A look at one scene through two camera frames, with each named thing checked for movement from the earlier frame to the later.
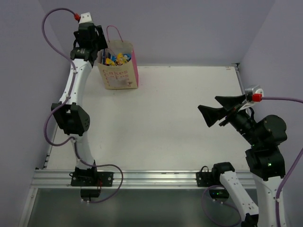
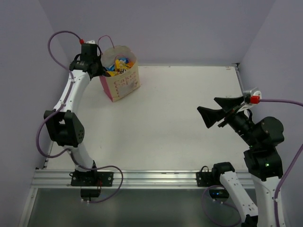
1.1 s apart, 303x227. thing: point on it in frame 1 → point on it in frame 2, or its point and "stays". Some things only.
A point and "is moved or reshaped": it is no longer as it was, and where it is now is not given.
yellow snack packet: (120, 59) → (119, 65)
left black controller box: (89, 193) stays
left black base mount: (92, 178) stays
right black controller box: (217, 194) stays
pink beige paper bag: (123, 76) is moved or reshaped
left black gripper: (95, 38) → (100, 69)
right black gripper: (211, 114) stays
